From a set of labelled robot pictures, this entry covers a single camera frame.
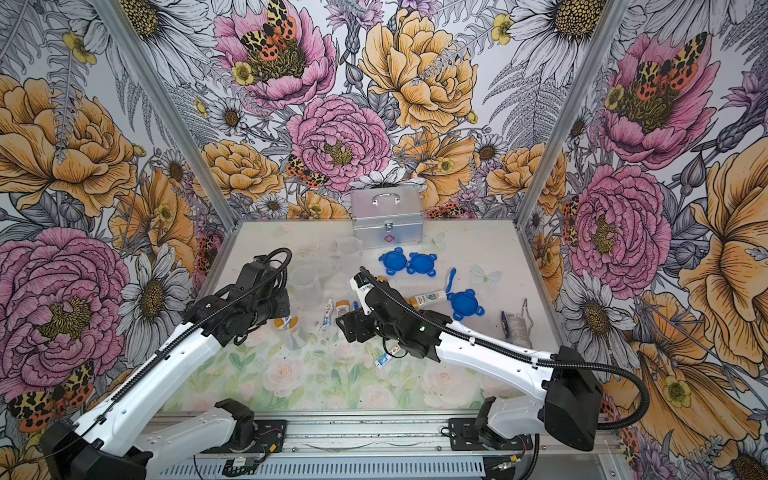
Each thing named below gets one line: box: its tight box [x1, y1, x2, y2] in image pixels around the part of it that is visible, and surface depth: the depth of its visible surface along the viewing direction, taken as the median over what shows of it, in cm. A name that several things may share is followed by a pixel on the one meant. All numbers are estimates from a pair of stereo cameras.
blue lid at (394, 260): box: [378, 246, 407, 276], surface depth 114 cm
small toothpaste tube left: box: [322, 298, 334, 326], surface depth 98 cm
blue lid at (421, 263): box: [406, 252, 438, 277], surface depth 111 cm
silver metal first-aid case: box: [351, 185, 424, 249], surface depth 110 cm
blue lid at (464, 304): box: [446, 288, 486, 321], surface depth 101 cm
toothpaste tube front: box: [374, 353, 393, 368], surface depth 88 cm
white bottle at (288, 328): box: [272, 315, 308, 350], surface depth 85 cm
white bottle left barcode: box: [335, 300, 350, 317], surface depth 99 cm
